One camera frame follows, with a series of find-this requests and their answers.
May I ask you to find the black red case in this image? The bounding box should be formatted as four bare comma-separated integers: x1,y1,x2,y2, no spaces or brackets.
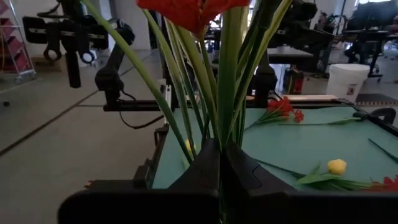
282,67,305,96

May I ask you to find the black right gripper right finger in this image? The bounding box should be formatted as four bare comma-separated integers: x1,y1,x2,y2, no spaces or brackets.
222,141,297,195

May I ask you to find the short red flower cluster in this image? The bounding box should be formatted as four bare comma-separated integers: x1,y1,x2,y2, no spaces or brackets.
369,175,398,192

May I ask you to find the red flower bunch green stem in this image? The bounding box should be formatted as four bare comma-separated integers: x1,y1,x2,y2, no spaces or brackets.
244,95,305,131

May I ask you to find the tall red flower bunch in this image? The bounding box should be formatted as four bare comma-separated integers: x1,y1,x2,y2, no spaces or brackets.
80,0,294,224

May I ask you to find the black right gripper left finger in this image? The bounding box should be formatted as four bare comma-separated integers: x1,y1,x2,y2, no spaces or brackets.
169,138,222,195

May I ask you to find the yellow tulip with green leaves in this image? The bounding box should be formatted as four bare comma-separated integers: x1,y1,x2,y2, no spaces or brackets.
182,138,198,170
254,157,374,191

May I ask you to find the green table mat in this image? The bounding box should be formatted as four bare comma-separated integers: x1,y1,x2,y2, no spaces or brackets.
152,105,398,190

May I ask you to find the black leader arm ring handle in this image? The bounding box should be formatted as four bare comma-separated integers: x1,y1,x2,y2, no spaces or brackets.
22,0,137,111

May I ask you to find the black frame clamp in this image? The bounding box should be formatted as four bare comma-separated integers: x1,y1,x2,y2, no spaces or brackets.
369,106,397,126

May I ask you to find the white rack with red bins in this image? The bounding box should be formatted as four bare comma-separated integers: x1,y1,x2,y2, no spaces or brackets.
0,0,37,84

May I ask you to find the black background workstation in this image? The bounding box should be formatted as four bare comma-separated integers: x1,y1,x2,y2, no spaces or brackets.
341,0,398,78

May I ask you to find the black leader arm cable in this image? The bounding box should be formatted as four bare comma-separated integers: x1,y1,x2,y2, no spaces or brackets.
119,89,165,130

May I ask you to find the tan cardboard box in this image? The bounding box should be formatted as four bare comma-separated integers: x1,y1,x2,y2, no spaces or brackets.
30,54,68,74

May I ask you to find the black yellow floor mat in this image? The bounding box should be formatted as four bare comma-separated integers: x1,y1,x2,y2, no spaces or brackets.
355,92,398,107

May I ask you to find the white plastic bucket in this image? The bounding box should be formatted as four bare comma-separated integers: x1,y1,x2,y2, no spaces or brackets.
325,63,371,103

